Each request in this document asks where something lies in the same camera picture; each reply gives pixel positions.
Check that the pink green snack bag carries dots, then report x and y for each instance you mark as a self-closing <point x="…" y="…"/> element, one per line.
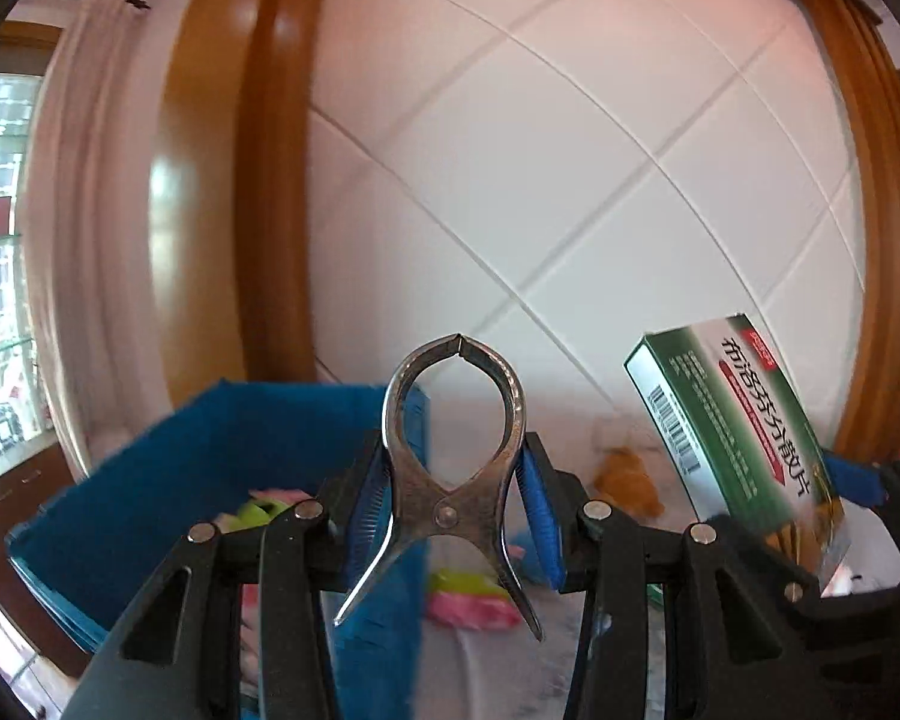
<point x="473" y="602"/>

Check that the green frog plush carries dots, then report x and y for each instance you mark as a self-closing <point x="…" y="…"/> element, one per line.
<point x="258" y="513"/>

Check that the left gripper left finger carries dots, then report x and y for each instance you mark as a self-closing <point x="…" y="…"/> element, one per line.
<point x="174" y="652"/>

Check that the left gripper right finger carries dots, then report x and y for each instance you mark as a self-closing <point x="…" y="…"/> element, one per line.
<point x="589" y="547"/>

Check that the wooden window cabinet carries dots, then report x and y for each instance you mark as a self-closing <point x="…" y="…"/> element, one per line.
<point x="23" y="490"/>

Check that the pink sheer curtain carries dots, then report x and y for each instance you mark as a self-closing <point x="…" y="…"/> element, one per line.
<point x="83" y="213"/>

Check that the blue plastic storage crate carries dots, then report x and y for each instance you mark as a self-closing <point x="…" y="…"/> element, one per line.
<point x="88" y="551"/>

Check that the green medicine box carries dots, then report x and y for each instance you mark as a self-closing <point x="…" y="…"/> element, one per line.
<point x="739" y="438"/>

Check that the brown teddy bear plush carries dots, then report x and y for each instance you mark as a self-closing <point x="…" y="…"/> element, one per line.
<point x="623" y="482"/>

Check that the pink pig plush in crate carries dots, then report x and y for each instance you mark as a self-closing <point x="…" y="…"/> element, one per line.
<point x="284" y="497"/>

